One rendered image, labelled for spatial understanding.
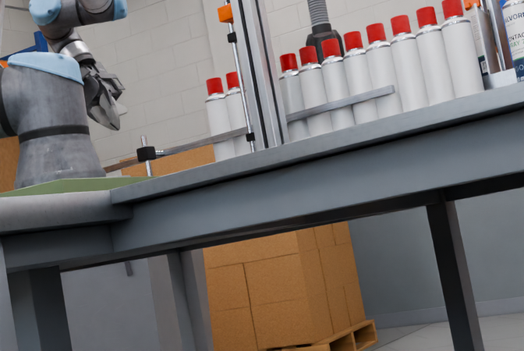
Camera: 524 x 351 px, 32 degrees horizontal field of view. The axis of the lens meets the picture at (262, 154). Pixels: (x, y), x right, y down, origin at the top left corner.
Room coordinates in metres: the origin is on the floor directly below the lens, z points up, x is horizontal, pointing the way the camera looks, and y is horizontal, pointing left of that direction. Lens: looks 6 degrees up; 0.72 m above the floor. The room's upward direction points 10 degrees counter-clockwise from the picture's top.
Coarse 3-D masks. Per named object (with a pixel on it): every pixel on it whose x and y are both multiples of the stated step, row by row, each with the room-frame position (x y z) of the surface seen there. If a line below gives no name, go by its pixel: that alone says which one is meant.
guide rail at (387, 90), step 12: (360, 96) 1.67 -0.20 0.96; (372, 96) 1.66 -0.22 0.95; (312, 108) 1.74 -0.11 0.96; (324, 108) 1.72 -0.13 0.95; (336, 108) 1.72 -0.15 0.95; (288, 120) 1.78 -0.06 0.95; (228, 132) 1.87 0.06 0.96; (240, 132) 1.85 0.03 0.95; (192, 144) 1.93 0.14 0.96; (204, 144) 1.91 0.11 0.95; (108, 168) 2.09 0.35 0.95; (120, 168) 2.07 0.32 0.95
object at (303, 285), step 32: (160, 160) 5.52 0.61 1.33; (192, 160) 5.42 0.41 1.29; (224, 256) 5.38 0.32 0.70; (256, 256) 5.28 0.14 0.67; (288, 256) 5.20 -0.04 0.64; (320, 256) 5.42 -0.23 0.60; (352, 256) 5.88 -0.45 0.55; (224, 288) 5.39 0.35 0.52; (256, 288) 5.30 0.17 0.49; (288, 288) 5.22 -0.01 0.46; (320, 288) 5.35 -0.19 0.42; (352, 288) 5.80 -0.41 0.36; (224, 320) 5.41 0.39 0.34; (256, 320) 5.32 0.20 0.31; (288, 320) 5.23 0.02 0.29; (320, 320) 5.29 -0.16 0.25; (352, 320) 5.70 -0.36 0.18
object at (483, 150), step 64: (448, 128) 0.96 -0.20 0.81; (512, 128) 0.92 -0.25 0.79; (192, 192) 1.18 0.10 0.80; (256, 192) 1.12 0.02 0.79; (320, 192) 1.07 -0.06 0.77; (384, 192) 1.02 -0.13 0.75; (448, 192) 2.48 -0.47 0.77; (448, 256) 2.49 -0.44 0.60; (64, 320) 1.42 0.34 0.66; (192, 320) 3.09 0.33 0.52; (448, 320) 2.52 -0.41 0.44
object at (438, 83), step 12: (420, 12) 1.61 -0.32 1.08; (432, 12) 1.61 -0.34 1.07; (420, 24) 1.62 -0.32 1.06; (432, 24) 1.61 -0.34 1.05; (420, 36) 1.61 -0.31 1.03; (432, 36) 1.60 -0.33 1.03; (420, 48) 1.61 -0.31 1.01; (432, 48) 1.60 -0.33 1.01; (444, 48) 1.61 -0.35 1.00; (420, 60) 1.62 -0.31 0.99; (432, 60) 1.60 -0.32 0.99; (444, 60) 1.60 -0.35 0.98; (432, 72) 1.60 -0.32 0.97; (444, 72) 1.60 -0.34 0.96; (432, 84) 1.61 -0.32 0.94; (444, 84) 1.60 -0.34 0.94; (432, 96) 1.61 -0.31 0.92; (444, 96) 1.60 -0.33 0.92
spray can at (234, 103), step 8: (232, 72) 1.88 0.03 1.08; (232, 80) 1.88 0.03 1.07; (232, 88) 1.88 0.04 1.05; (232, 96) 1.87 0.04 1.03; (240, 96) 1.87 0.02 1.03; (232, 104) 1.87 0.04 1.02; (240, 104) 1.87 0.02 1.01; (232, 112) 1.88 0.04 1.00; (240, 112) 1.87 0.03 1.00; (232, 120) 1.88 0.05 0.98; (240, 120) 1.87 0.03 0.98; (232, 128) 1.88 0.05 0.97; (240, 136) 1.87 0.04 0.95; (240, 144) 1.87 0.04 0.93; (248, 144) 1.87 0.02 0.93; (240, 152) 1.88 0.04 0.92; (248, 152) 1.87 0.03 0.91
